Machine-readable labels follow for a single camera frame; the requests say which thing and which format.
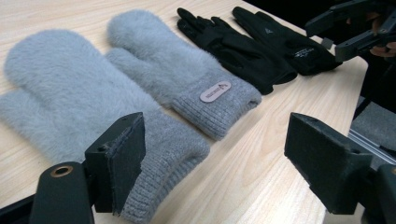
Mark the aluminium floor rail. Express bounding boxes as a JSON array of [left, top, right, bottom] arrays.
[[347, 129, 396, 165]]

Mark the black glove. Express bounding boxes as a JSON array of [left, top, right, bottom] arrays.
[[232, 6, 344, 77], [177, 7, 298, 96]]

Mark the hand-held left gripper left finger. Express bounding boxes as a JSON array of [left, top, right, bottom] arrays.
[[84, 111, 147, 217]]

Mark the grey fluffy mitten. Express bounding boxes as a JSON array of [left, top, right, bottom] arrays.
[[0, 29, 211, 224], [105, 8, 262, 141]]

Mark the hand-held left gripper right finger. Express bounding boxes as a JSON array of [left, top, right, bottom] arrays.
[[284, 112, 374, 216]]

